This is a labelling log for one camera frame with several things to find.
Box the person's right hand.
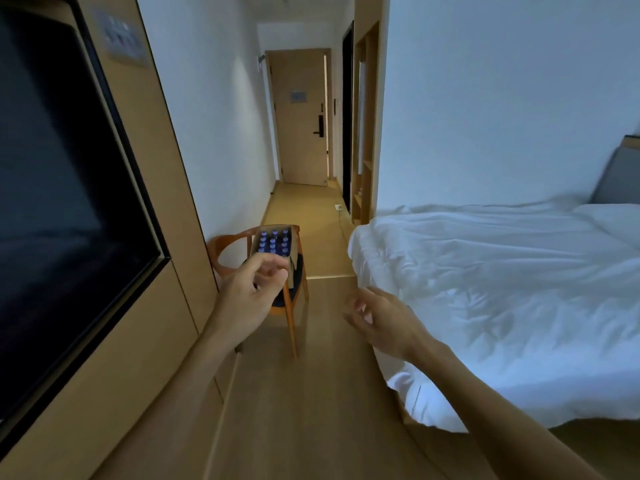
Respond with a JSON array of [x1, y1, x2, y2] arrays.
[[343, 287, 437, 364]]

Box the person's left hand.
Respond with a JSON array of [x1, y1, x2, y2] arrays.
[[206, 253, 290, 351]]

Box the wooden chair curved backrest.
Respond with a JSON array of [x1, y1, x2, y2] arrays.
[[206, 224, 310, 359]]

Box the pile of water bottles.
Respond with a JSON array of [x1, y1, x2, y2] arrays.
[[255, 228, 293, 259]]

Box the person's right forearm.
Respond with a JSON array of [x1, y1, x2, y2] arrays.
[[412, 339, 609, 480]]

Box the person's left forearm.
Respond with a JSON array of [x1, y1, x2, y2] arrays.
[[89, 332, 241, 480]]

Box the brown cardboard box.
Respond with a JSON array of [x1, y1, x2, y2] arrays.
[[249, 224, 302, 291]]

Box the white bed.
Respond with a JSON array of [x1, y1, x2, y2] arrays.
[[347, 197, 640, 434]]

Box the wooden door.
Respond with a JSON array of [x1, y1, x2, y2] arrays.
[[265, 48, 333, 187]]

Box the wooden open wardrobe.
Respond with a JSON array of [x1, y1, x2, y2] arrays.
[[342, 19, 387, 225]]

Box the white pillow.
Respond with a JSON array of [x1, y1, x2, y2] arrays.
[[572, 203, 640, 247]]

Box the wooden headboard grey pads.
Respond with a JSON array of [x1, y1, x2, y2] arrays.
[[589, 134, 640, 205]]

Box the wooden wall panel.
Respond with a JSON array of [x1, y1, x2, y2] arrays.
[[0, 0, 241, 480]]

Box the white power adapter with cable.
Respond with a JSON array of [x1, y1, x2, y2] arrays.
[[334, 204, 352, 241]]

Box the black wall television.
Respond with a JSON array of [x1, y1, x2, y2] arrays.
[[0, 0, 171, 458]]

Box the grey wall socket panel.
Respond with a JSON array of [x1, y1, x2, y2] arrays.
[[93, 8, 149, 67]]

